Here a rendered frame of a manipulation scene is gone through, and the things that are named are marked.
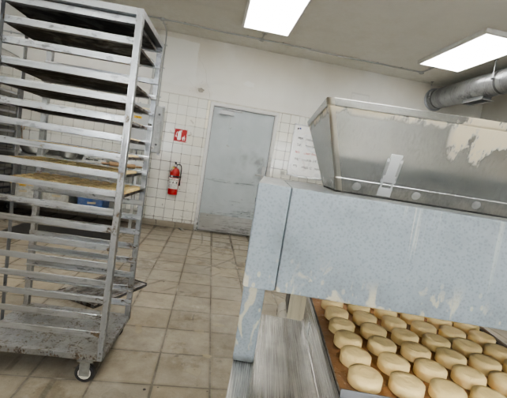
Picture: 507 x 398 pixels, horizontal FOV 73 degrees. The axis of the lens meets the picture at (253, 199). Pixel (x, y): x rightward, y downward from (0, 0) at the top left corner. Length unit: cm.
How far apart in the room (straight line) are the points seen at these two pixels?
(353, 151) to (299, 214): 14
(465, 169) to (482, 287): 18
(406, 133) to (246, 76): 527
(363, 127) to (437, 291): 27
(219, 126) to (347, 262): 522
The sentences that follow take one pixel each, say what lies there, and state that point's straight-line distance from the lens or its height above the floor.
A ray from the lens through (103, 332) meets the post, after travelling 198.
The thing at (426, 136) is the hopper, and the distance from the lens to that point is 59.
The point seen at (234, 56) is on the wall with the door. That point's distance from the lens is 585.
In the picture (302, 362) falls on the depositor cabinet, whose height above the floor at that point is 84.
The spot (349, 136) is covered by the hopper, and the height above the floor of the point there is 127.
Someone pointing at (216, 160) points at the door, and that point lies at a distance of 565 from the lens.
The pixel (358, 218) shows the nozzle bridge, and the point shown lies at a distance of 53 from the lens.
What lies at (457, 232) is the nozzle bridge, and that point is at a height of 115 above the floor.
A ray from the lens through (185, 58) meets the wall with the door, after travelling 584.
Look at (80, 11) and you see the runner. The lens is 195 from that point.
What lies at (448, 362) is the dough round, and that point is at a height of 91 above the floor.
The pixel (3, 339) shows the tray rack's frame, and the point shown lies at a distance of 226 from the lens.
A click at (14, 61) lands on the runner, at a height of 150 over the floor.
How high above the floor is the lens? 120
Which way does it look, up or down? 6 degrees down
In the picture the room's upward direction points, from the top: 9 degrees clockwise
